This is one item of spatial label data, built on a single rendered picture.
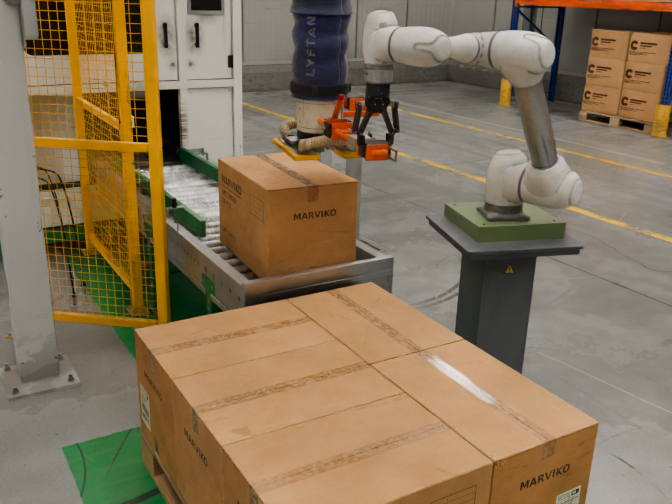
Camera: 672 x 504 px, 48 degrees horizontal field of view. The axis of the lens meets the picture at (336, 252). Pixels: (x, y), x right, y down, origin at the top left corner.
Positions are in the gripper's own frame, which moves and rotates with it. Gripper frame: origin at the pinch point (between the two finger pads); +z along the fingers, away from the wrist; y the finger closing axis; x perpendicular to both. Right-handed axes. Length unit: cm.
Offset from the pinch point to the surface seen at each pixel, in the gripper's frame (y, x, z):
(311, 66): 7, -51, -20
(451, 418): -7, 54, 67
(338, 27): -3, -50, -34
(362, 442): 22, 59, 67
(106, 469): 90, -25, 122
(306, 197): 7, -56, 31
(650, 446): -117, 16, 122
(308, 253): 5, -56, 55
